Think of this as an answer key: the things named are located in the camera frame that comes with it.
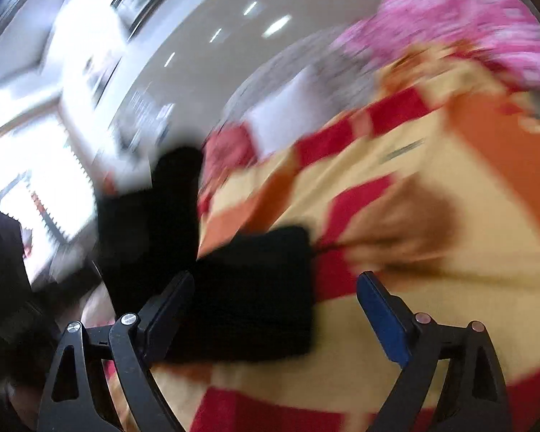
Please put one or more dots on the window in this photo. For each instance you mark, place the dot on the window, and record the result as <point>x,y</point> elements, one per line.
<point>27,166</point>

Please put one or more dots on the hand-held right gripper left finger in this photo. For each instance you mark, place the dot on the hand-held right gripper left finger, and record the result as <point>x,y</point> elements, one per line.
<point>171,315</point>

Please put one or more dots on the person's dark clothing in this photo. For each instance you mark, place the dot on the person's dark clothing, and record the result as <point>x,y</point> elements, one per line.
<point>4,279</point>

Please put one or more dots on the red round pillow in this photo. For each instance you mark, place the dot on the red round pillow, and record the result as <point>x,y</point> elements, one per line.
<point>229,153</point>

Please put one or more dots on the black pants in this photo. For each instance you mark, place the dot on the black pants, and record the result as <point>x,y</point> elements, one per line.
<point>261,292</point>

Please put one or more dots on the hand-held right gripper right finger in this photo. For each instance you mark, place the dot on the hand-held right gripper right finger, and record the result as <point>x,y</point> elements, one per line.
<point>382,319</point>

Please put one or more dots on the white pillow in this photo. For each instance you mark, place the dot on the white pillow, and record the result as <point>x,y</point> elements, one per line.
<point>288,117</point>

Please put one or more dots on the pink penguin quilt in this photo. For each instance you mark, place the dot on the pink penguin quilt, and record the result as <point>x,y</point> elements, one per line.
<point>454,18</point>

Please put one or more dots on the floral grey headboard cushion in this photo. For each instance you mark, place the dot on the floral grey headboard cushion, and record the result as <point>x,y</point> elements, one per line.
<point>333,58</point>

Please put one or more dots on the red orange patterned blanket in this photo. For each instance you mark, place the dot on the red orange patterned blanket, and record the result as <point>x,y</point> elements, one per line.
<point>432,189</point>

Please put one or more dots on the eye chart poster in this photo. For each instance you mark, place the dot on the eye chart poster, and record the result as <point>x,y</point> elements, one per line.
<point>144,114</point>

